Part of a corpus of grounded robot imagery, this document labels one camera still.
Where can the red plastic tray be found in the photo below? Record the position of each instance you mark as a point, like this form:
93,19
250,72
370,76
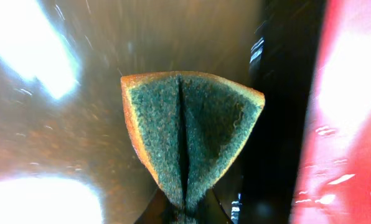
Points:
334,175

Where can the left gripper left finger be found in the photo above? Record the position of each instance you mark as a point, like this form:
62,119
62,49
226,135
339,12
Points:
159,210

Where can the black water tray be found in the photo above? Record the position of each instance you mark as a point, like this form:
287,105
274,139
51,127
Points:
65,153

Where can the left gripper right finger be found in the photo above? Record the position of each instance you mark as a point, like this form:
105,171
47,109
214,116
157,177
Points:
210,211

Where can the green sponge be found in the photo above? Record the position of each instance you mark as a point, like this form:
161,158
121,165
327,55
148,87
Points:
187,128

